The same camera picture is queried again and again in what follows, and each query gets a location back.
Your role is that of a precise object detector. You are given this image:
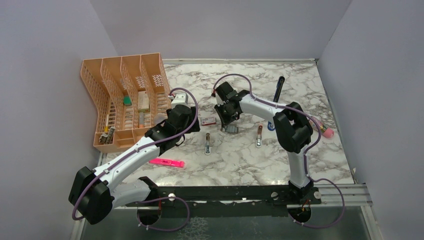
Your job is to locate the green eraser in organizer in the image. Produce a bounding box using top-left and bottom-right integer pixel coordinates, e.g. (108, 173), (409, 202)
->
(123, 95), (132, 106)

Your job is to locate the clear tape roll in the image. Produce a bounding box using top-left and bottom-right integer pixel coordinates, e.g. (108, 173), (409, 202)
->
(153, 114), (167, 125)

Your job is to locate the white eraser block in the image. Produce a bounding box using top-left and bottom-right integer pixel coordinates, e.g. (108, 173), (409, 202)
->
(204, 132), (211, 155)

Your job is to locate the red white staple box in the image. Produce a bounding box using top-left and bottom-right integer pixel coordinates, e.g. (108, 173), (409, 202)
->
(201, 116), (217, 126)

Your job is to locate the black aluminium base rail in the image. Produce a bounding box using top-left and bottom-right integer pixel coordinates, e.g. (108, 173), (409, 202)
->
(125, 184), (373, 213)

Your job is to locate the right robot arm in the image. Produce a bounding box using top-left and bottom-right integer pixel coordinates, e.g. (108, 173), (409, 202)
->
(211, 81), (313, 204)

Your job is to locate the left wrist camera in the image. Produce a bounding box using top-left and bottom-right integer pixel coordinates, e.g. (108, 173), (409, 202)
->
(171, 92), (189, 109)

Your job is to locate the white paper card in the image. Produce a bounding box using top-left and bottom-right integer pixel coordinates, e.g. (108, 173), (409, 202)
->
(137, 91), (150, 113)

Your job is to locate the orange plastic desk organizer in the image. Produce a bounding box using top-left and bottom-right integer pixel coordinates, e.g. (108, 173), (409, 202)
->
(80, 53), (171, 153)

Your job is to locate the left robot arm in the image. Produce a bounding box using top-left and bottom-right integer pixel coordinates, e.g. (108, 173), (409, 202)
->
(68, 104), (200, 224)

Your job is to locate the staple tray with staples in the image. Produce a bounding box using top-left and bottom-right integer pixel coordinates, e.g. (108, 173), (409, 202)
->
(221, 125), (239, 134)

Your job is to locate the pink highlighter marker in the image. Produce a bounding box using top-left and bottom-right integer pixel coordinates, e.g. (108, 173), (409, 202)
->
(149, 158), (185, 168)

